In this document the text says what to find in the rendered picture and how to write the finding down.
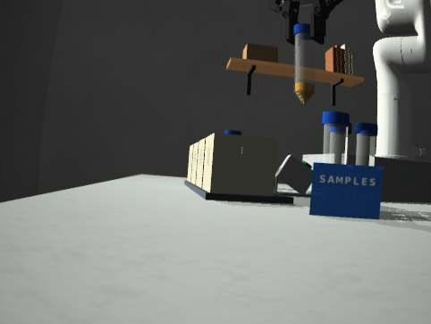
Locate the beige bucket adapter with holes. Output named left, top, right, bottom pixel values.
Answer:
left=202, top=133, right=277, bottom=196

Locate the blue tube rack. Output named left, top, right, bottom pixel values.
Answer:
left=309, top=162, right=384, bottom=219

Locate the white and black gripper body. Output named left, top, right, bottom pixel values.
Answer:
left=292, top=0, right=313, bottom=8

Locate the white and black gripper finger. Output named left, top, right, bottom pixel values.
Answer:
left=310, top=0, right=343, bottom=45
left=267, top=0, right=300, bottom=45

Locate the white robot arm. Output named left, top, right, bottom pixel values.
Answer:
left=373, top=0, right=431, bottom=160

